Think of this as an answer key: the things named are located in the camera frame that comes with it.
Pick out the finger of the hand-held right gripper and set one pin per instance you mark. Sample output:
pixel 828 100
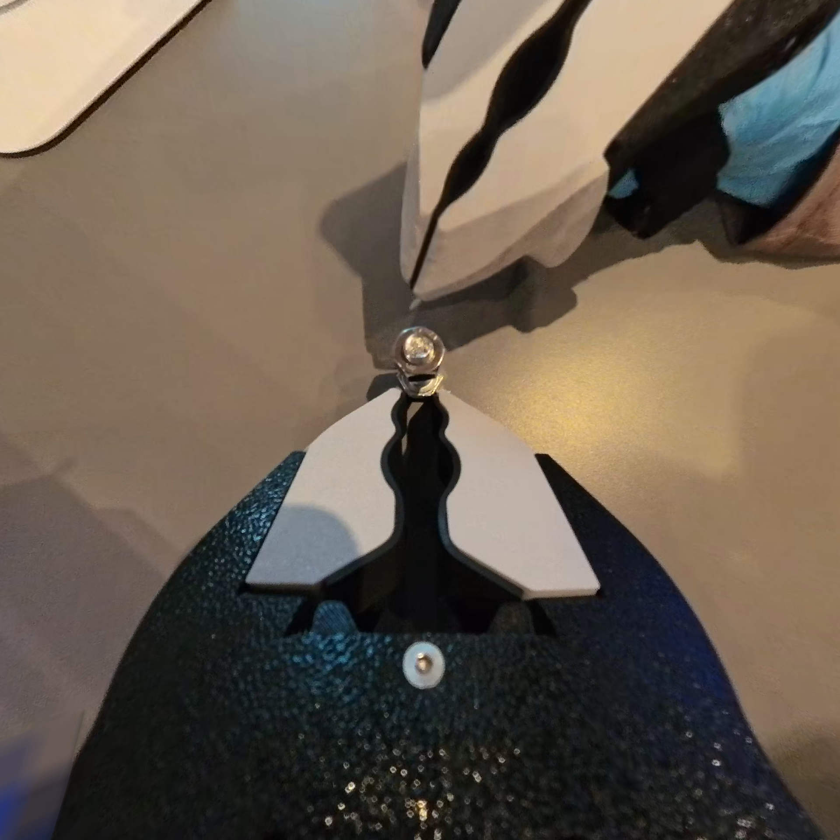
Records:
pixel 459 85
pixel 590 98

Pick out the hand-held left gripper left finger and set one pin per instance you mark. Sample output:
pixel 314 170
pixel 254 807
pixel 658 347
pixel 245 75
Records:
pixel 321 499

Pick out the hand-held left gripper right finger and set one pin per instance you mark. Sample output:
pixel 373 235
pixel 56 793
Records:
pixel 518 512

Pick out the silver hex bolt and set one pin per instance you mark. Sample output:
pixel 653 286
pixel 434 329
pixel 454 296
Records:
pixel 420 386

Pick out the silver hex nut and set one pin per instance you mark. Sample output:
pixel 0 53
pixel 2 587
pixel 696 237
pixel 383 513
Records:
pixel 398 348

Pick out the person's right forearm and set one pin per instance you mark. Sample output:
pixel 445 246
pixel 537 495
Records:
pixel 814 223

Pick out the person's right hand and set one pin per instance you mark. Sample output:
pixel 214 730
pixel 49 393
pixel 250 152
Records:
pixel 781 131

